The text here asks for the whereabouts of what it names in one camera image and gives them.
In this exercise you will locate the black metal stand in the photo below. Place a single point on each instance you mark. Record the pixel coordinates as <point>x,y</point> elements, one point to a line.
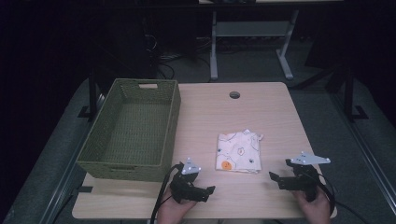
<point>349,93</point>
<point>92,93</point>

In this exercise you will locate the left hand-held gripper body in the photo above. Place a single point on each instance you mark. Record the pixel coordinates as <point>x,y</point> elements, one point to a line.
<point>183,186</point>

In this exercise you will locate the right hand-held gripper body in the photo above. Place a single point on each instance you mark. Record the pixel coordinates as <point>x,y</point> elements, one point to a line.
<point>306,179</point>

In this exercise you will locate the grey metal desk frame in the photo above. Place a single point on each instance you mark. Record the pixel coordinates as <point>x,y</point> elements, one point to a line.
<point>252,29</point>

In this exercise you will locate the person's right hand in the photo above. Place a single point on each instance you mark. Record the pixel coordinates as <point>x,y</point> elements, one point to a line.
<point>315,213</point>

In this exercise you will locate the black tape strip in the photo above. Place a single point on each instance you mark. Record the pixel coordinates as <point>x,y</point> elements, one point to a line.
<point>84,189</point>

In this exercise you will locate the green woven basket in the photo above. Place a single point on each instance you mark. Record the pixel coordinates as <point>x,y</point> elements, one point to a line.
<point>140,130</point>

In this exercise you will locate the printed white cloth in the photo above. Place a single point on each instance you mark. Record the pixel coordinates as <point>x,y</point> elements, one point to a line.
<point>239,152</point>

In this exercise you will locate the grey metal floor rail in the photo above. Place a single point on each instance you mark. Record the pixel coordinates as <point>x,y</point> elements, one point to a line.
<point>62,186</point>
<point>367,155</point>

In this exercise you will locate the person's left hand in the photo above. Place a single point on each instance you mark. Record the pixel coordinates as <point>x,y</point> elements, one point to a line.
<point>174,211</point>

